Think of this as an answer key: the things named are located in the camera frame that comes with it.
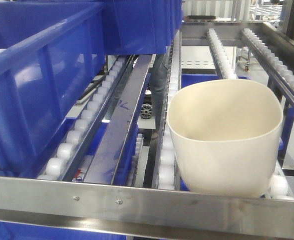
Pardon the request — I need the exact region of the white plastic bin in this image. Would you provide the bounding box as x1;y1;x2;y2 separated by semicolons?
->
167;78;284;198

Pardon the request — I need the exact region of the steel front shelf beam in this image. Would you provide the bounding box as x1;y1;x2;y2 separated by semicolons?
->
0;177;294;240

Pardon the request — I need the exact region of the blue crate lower shelf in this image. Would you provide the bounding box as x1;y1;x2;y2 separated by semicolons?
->
179;73;285;198

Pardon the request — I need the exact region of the person leg in jeans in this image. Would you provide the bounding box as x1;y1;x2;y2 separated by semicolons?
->
149;52;169;140

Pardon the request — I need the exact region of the white roller track middle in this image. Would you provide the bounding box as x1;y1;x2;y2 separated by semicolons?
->
156;33;181;191

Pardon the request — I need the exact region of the white roller track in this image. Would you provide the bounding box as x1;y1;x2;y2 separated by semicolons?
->
242;28;294;103
207;28;294;201
37;55;128;181
156;33;181;191

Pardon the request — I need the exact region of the blue crate upper middle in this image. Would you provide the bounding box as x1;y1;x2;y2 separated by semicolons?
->
102;0;183;55

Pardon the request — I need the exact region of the white roller track left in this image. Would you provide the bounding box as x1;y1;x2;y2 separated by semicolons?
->
37;55;128;181

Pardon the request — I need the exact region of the large blue crate left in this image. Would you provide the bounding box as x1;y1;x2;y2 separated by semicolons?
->
0;1;105;177

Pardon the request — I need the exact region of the white roller track far right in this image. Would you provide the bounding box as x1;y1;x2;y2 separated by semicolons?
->
242;28;294;103

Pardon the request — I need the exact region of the blue crate bottom edge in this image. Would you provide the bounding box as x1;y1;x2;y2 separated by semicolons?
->
0;221;127;240

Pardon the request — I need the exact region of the steel divider rail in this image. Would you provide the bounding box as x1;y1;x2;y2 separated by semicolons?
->
83;54;152;185

